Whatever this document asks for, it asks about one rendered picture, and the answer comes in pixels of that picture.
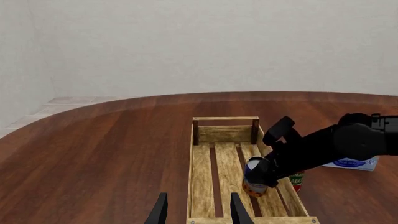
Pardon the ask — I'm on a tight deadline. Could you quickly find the white and blue food box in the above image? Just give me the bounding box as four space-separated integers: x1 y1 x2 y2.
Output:
321 155 381 172

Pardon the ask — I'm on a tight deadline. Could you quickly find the red tomato sauce tin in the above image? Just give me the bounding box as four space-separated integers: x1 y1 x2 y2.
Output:
287 170 306 193

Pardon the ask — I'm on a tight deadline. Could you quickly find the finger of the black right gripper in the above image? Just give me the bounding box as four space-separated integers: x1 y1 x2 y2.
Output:
248 157 272 185

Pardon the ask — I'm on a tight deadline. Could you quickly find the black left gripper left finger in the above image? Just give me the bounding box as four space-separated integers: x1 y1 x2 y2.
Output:
145 192 169 224

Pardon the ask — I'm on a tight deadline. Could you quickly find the wooden slat tray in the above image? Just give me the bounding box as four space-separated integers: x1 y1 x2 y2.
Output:
185 116 321 224

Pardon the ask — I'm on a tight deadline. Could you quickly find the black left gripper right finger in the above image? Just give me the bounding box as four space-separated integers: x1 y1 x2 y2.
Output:
230 192 256 224

